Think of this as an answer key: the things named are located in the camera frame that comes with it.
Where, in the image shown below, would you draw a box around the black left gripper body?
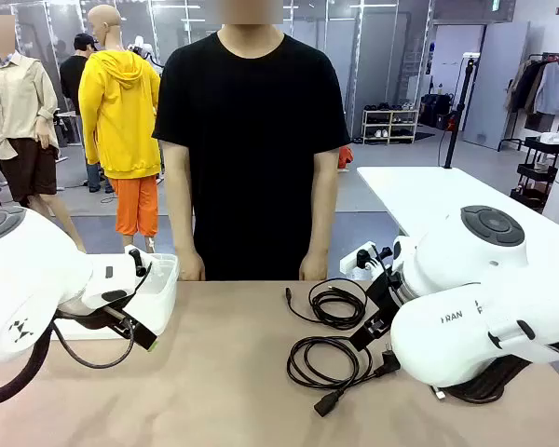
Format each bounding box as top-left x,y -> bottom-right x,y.
58,302 -> 139,340

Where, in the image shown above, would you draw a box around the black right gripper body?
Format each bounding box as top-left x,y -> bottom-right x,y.
363,264 -> 404,327

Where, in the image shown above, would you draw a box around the black USB cable coil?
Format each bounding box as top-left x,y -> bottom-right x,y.
284,278 -> 369,332

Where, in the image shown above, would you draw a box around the black power cord coil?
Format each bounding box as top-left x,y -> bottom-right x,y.
286,335 -> 402,417

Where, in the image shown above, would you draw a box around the person's left forearm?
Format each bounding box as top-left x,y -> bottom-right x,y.
302,183 -> 340,257

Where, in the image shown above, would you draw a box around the person's right forearm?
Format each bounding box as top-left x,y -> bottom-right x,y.
165,183 -> 202,257

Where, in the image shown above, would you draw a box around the person's left hand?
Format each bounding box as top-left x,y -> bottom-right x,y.
299,251 -> 330,281

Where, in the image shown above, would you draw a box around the person's right hand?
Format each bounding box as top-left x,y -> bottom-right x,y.
176,251 -> 207,282

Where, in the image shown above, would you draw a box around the clear plastic storage container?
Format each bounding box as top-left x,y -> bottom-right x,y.
62,253 -> 181,341

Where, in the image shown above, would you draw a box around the white table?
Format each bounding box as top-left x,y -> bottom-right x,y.
356,165 -> 559,243

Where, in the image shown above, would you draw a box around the orange cloth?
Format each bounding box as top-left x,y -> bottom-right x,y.
337,144 -> 355,173

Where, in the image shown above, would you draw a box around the wooden shoe rack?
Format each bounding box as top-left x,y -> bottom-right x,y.
361,102 -> 420,145

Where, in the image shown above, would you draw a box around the black bags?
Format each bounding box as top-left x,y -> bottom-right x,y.
421,92 -> 453,130

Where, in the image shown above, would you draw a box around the black utility cart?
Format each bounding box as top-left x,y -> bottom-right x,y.
510,134 -> 559,210

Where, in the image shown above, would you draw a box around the mannequin in yellow hoodie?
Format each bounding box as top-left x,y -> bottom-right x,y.
77,4 -> 162,255

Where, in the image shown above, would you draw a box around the person in black T-shirt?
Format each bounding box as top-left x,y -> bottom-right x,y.
151,20 -> 353,281

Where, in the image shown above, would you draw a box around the black clothes rack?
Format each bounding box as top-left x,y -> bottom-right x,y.
498,51 -> 559,153

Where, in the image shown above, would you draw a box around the mannequin in beige shirt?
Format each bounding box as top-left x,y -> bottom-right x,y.
0,22 -> 88,255

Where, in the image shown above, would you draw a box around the grey partition panel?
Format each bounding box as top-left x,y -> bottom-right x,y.
460,20 -> 532,150

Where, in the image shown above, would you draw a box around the background person in black top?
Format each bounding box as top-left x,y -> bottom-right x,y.
59,32 -> 116,195

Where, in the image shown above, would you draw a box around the beige hanging coat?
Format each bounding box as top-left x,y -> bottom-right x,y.
505,60 -> 530,114

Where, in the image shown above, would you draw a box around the dark hanging jacket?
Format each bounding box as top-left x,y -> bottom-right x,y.
511,60 -> 549,115

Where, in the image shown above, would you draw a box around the pale blue hanging shirt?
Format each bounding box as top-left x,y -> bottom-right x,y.
533,61 -> 559,116

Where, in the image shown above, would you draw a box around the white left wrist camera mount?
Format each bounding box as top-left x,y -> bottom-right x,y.
81,249 -> 154,311

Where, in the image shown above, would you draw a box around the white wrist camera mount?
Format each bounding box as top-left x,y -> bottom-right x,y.
339,240 -> 395,276
81,249 -> 154,311

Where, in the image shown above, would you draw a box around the thin black camera cable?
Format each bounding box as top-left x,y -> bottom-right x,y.
50,318 -> 136,370

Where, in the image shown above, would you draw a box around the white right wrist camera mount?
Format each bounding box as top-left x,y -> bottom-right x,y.
339,240 -> 395,276

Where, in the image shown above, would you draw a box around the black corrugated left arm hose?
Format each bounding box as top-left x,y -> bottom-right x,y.
0,320 -> 57,411

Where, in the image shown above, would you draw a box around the black camera pole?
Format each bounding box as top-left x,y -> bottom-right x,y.
442,50 -> 481,169

